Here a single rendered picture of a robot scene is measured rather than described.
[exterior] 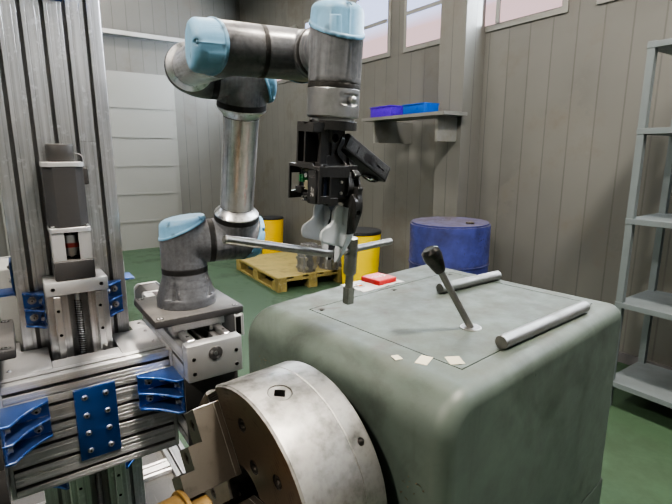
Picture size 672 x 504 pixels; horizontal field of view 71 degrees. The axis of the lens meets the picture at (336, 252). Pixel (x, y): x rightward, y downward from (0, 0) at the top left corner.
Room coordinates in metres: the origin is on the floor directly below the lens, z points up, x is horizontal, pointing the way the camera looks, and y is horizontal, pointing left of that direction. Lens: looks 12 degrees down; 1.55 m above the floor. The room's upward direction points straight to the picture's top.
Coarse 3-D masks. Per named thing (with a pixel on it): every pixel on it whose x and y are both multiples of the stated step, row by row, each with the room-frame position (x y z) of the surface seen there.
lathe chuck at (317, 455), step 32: (224, 384) 0.61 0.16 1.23; (256, 384) 0.60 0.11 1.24; (288, 384) 0.60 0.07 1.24; (224, 416) 0.61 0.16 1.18; (256, 416) 0.54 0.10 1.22; (288, 416) 0.54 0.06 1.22; (320, 416) 0.56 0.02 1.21; (256, 448) 0.55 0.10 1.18; (288, 448) 0.51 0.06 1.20; (320, 448) 0.52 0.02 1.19; (256, 480) 0.55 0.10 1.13; (288, 480) 0.49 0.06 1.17; (320, 480) 0.50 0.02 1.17; (352, 480) 0.52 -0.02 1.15
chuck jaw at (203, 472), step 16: (192, 416) 0.60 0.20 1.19; (208, 416) 0.60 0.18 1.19; (192, 432) 0.60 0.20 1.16; (208, 432) 0.59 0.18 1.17; (224, 432) 0.60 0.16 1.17; (192, 448) 0.56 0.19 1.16; (208, 448) 0.57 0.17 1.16; (224, 448) 0.58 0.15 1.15; (192, 464) 0.55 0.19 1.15; (208, 464) 0.56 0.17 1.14; (224, 464) 0.57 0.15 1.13; (176, 480) 0.55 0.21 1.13; (192, 480) 0.54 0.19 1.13; (208, 480) 0.55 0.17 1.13; (224, 480) 0.56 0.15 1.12; (192, 496) 0.53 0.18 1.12
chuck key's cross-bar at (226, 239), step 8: (224, 240) 0.59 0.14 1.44; (232, 240) 0.59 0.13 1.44; (240, 240) 0.60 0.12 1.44; (248, 240) 0.61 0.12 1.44; (256, 240) 0.62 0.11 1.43; (264, 240) 0.64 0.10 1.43; (384, 240) 0.81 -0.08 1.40; (392, 240) 0.82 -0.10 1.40; (264, 248) 0.63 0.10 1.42; (272, 248) 0.64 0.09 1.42; (280, 248) 0.65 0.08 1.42; (288, 248) 0.66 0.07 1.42; (296, 248) 0.67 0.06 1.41; (304, 248) 0.68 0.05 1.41; (312, 248) 0.69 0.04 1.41; (360, 248) 0.76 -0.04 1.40; (368, 248) 0.78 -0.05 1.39; (328, 256) 0.72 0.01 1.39
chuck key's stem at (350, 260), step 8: (352, 240) 0.74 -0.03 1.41; (352, 248) 0.74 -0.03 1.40; (344, 256) 0.75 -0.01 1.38; (352, 256) 0.75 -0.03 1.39; (344, 264) 0.75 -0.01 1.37; (352, 264) 0.75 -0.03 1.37; (344, 272) 0.75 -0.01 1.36; (352, 272) 0.75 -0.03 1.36; (352, 280) 0.75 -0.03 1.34; (344, 288) 0.76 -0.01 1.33; (352, 288) 0.76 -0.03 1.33; (344, 296) 0.76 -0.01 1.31; (352, 296) 0.76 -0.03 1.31
